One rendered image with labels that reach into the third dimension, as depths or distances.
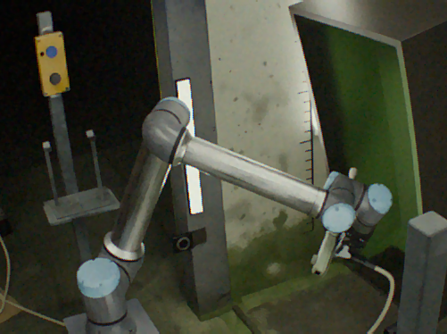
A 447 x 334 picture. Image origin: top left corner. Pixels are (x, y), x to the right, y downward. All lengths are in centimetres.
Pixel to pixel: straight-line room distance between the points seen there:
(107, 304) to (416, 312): 141
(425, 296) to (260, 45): 209
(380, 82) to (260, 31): 59
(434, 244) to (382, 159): 191
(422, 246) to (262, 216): 233
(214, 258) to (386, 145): 101
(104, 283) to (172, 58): 104
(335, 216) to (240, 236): 136
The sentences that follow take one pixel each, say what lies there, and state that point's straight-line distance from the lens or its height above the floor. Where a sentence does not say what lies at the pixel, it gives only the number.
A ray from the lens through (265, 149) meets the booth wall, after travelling 303.
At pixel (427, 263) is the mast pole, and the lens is 88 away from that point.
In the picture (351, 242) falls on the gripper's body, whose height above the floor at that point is 93.
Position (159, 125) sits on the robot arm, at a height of 142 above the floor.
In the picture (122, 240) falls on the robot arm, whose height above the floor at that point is 96.
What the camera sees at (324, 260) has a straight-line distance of 221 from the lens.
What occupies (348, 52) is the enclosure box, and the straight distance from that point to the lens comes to 249.
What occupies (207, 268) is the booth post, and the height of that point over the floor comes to 32.
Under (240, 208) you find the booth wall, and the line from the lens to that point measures 309.
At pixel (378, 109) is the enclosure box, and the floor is 115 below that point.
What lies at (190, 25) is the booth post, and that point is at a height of 150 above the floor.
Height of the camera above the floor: 209
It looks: 25 degrees down
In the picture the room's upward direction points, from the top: 5 degrees counter-clockwise
